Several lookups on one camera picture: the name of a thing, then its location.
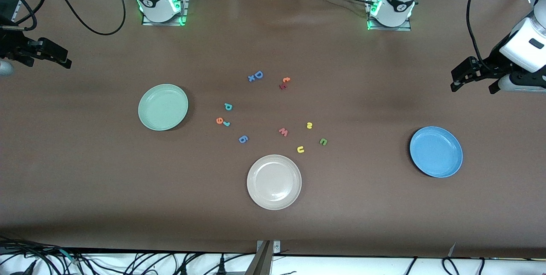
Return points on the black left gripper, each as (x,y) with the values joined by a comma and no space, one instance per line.
(496,61)

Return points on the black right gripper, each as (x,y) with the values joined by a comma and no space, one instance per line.
(12,48)

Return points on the blue plate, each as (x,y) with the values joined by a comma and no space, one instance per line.
(436,151)

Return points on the light green plate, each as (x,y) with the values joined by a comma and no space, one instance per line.
(163,107)

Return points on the grey tape scrap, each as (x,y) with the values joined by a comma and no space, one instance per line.
(452,249)

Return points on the pink foam letter w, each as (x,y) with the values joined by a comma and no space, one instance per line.
(283,132)

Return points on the blue foam letter D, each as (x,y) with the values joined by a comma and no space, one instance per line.
(256,74)

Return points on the blue foam letter g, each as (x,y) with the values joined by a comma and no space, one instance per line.
(246,140)

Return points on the black plug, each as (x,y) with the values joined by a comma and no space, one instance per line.
(29,267)
(221,266)

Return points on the beige plate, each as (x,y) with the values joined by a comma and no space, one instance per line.
(274,182)

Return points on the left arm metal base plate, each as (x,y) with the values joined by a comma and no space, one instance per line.
(390,28)

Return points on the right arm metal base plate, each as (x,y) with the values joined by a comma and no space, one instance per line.
(184,10)

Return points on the aluminium table bracket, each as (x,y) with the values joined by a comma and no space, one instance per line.
(264,260)

